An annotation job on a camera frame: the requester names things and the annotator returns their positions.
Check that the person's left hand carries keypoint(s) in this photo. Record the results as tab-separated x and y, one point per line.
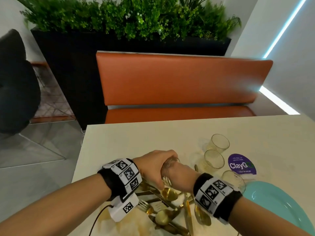
150	167

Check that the person's right hand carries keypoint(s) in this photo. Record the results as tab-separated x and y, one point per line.
183	178

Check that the person's left fingers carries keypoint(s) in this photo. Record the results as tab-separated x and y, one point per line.
168	154

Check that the clear drinking glass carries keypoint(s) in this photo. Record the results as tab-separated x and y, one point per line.
220	142
166	180
235	179
214	159

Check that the person's left forearm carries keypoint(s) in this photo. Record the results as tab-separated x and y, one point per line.
54	208

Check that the person's right forearm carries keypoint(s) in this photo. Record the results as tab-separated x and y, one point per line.
260	218

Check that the orange bench seat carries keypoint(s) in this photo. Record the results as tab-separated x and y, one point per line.
177	114

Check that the black wristband with markers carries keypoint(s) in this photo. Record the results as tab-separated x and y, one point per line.
123	175
215	196

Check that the pile of gold cutlery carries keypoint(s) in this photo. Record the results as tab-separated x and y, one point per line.
169	213

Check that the purple round sticker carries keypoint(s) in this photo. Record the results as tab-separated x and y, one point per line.
242	164

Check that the orange bench backrest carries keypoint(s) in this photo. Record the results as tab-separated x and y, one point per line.
182	78

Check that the cream cloth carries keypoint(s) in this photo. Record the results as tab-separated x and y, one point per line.
128	227

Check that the black planter box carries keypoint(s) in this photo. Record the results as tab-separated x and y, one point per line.
78	76

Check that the teal plate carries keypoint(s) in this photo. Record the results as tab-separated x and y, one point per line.
278	203

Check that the short led light strip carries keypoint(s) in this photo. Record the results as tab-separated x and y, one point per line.
279	100

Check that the green plants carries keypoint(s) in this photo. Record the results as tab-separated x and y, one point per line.
137	17

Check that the black chair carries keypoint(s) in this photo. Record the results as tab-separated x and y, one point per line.
17	90

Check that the long led light strip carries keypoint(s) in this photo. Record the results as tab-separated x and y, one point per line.
285	26

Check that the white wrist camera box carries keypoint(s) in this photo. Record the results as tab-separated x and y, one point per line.
123	206

